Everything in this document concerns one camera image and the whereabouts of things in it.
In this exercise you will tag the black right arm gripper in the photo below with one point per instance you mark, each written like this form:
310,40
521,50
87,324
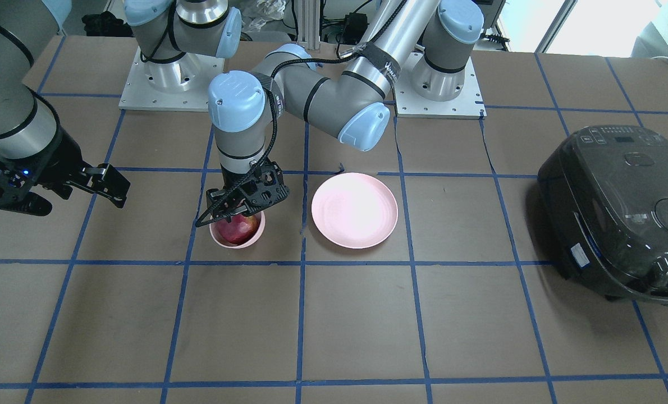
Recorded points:
59,159

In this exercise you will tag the dark grey rice cooker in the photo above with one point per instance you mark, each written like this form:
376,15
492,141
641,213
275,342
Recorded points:
605,190

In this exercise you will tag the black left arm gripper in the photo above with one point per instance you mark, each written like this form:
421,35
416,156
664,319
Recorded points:
233,179

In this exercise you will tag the pink bowl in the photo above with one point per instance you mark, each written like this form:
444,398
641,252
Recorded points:
220,241

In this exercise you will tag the pink plate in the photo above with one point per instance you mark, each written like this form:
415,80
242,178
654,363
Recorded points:
354,210

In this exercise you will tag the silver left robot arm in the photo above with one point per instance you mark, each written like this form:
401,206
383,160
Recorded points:
244,106

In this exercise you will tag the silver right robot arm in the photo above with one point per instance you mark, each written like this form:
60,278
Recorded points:
182,46

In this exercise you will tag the red apple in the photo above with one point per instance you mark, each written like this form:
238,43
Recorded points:
237,230

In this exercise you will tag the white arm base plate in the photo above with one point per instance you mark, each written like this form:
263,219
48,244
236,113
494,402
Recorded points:
422,92
179,86

